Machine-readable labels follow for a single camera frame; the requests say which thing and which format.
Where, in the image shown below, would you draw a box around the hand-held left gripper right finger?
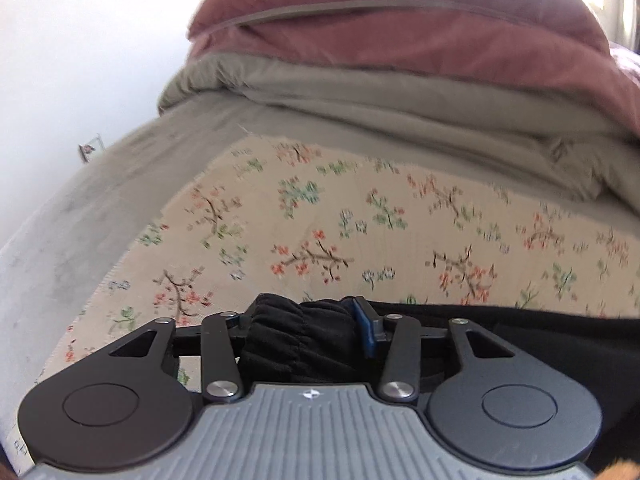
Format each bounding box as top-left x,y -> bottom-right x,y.
352,296 -> 517,404

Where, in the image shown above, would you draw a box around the grey-green duvet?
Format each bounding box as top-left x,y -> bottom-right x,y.
157,52 -> 640,202

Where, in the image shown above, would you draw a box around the small white wall fixture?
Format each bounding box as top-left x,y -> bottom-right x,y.
78,133 -> 106,163

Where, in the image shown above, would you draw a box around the black pants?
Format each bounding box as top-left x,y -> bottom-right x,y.
239,292 -> 640,441

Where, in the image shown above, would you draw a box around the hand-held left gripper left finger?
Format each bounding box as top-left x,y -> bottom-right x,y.
102,311 -> 252,404

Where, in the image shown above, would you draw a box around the floral patterned blanket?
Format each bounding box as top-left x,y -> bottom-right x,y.
62,132 -> 640,396

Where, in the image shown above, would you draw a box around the grey bed sheet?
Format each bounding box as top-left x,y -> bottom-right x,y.
0,95 -> 640,461

